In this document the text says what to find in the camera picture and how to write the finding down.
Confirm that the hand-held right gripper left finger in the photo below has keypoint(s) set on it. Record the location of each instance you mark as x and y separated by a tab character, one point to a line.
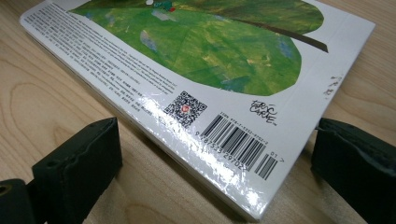
81	165

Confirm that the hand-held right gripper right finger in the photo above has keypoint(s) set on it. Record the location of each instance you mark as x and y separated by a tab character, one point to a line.
358	168

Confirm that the white book with green leaf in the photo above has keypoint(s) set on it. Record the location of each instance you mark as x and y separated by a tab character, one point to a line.
202	62

